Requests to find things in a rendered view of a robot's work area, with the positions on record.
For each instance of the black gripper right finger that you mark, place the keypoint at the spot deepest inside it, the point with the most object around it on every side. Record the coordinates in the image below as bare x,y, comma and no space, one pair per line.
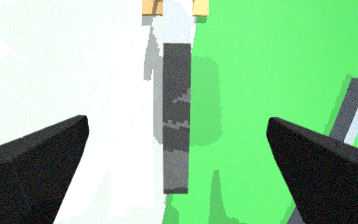
320,172

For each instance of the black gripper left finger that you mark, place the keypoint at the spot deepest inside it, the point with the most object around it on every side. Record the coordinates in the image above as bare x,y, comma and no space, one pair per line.
37,169

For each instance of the green flat mat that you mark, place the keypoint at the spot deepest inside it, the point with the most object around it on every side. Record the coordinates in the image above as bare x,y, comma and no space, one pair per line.
252,60

